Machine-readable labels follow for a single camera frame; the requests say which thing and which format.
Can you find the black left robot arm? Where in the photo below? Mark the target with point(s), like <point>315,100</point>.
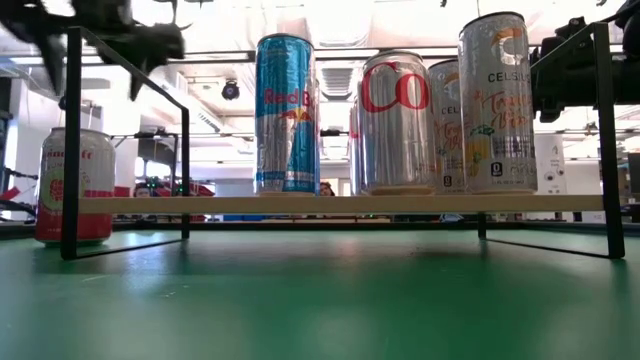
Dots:
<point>30,25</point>

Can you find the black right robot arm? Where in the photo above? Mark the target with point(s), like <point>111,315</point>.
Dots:
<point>631,85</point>

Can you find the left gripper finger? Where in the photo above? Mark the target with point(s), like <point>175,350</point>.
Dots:
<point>167,42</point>
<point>137,75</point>

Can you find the wooden shelf black metal frame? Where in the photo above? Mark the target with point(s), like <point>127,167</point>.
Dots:
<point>350,204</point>

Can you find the white structural column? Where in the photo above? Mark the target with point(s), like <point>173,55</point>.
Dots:
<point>550,165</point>

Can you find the white Celsius can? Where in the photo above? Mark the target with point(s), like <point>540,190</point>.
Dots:
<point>447,150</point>
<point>497,125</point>

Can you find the silver Diet Coke can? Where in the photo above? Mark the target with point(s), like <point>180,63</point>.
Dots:
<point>395,140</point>
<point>355,160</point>

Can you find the green table mat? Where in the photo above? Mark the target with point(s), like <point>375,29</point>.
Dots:
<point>320,300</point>

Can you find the person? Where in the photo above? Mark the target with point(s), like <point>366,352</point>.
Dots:
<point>326,189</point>
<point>142,191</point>

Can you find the white red Spindrift can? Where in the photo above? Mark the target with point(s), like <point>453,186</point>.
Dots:
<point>97,170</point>

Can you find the black monitor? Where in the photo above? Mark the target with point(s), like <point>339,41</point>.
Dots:
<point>634,172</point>

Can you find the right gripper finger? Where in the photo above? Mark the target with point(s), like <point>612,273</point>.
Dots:
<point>549,110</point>
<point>539,75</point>

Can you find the black ceiling camera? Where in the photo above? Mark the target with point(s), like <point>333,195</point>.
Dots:
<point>230,91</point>

